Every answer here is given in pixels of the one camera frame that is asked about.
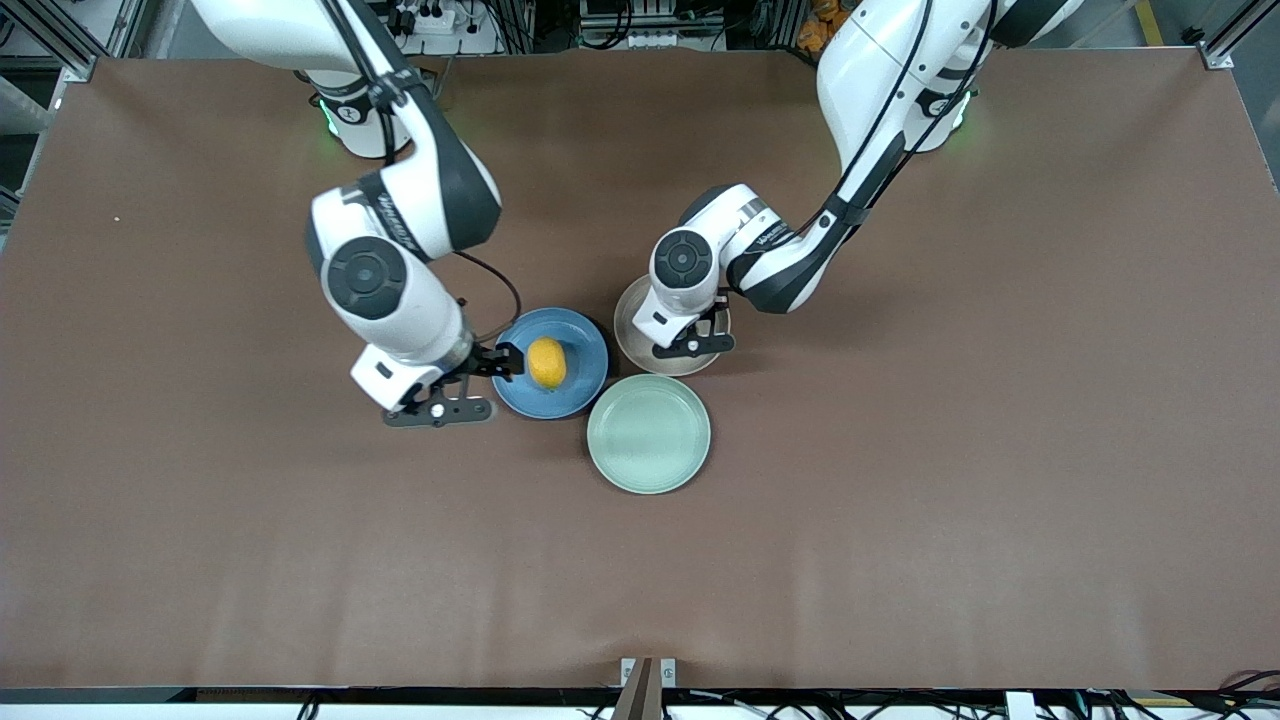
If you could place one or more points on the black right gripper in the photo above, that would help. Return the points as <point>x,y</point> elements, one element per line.
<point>487,359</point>

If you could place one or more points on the yellow lemon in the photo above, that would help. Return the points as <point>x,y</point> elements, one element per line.
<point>548,363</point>

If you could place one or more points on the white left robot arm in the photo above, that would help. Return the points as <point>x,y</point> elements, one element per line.
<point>880,80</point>

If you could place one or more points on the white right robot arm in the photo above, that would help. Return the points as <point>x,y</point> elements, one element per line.
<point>400,300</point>

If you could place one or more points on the beige plate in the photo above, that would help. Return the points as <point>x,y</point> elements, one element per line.
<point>680,367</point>

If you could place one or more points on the blue plate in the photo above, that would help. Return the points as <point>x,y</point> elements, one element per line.
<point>585,345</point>

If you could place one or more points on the pale green plate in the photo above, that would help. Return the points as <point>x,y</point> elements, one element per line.
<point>648,435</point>

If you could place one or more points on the orange snack bag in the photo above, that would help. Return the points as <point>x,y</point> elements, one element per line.
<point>820,25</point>

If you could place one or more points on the white power strip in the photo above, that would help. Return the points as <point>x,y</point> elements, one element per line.
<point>430,20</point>

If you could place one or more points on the small white box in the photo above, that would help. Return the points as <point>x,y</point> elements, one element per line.
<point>1020,706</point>

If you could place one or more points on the metal table edge bracket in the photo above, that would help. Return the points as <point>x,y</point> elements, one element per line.
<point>648,690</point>

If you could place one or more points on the aluminium frame rail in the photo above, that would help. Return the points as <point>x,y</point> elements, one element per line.
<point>70,45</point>
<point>1235,35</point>

